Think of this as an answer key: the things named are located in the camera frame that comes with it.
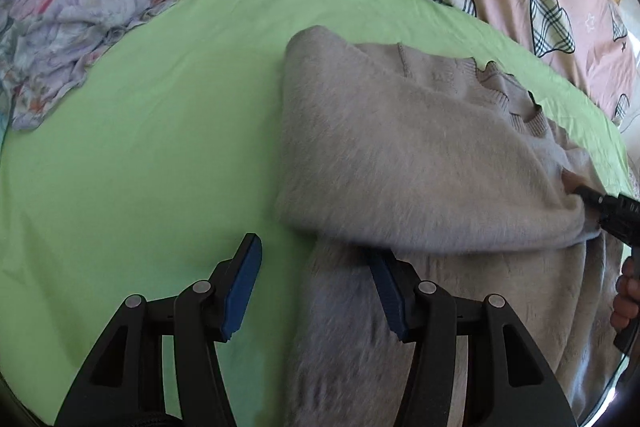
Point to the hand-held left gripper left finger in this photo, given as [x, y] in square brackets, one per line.
[240, 292]

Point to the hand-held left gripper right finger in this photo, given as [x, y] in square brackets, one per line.
[392, 297]

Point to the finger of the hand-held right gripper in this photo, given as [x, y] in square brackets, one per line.
[617, 212]

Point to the beige knit sweater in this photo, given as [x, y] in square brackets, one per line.
[400, 157]

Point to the person's right hand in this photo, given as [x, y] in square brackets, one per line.
[625, 304]

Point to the light green bed sheet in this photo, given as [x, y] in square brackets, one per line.
[165, 132]

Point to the floral ruffled pillow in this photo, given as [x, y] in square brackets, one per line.
[85, 2]

